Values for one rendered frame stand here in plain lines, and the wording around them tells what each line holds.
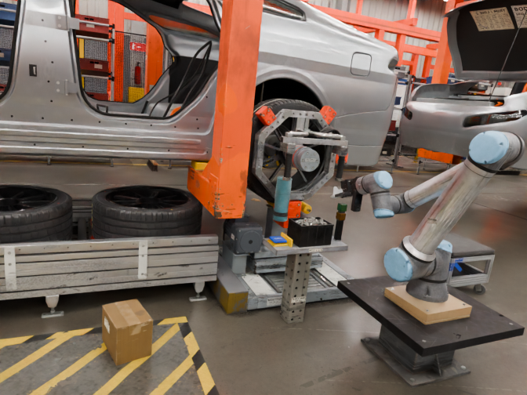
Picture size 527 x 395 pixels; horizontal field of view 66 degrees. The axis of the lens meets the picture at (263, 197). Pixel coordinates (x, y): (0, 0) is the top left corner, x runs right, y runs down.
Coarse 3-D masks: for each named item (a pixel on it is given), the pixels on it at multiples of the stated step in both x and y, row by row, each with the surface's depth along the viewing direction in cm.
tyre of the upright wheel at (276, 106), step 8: (264, 104) 249; (272, 104) 241; (280, 104) 241; (288, 104) 243; (296, 104) 245; (304, 104) 247; (256, 120) 238; (256, 128) 239; (248, 168) 243; (248, 176) 245; (248, 184) 250; (256, 184) 248; (256, 192) 250; (264, 192) 252; (272, 200) 256
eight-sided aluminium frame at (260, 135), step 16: (288, 112) 235; (304, 112) 239; (272, 128) 235; (320, 128) 251; (256, 144) 237; (256, 160) 235; (256, 176) 239; (320, 176) 260; (272, 192) 245; (304, 192) 257
